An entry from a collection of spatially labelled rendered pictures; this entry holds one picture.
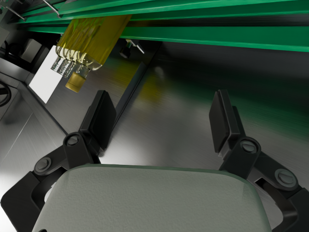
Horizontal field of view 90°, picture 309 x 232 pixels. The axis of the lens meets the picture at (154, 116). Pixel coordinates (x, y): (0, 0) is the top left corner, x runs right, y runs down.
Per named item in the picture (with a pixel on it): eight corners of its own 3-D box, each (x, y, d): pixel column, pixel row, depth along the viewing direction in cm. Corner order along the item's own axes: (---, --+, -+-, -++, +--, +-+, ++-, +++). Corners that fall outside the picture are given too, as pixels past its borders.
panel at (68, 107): (58, 46, 106) (31, 89, 104) (53, 43, 104) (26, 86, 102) (146, 66, 51) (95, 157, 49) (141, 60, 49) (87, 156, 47)
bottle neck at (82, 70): (87, 69, 43) (78, 84, 43) (77, 63, 41) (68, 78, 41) (92, 71, 41) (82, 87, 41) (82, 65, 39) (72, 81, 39)
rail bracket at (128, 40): (151, 31, 50) (131, 66, 49) (139, 12, 45) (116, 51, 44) (160, 31, 48) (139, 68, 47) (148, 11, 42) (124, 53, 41)
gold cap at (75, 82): (88, 80, 41) (80, 94, 41) (82, 77, 44) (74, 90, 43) (77, 72, 39) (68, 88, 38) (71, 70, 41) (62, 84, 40)
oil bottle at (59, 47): (97, 13, 57) (67, 63, 56) (83, -1, 53) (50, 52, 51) (105, 12, 53) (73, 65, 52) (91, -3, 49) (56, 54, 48)
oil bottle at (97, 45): (124, 10, 46) (88, 71, 45) (111, -9, 42) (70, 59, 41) (137, 9, 43) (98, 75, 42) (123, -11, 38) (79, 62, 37)
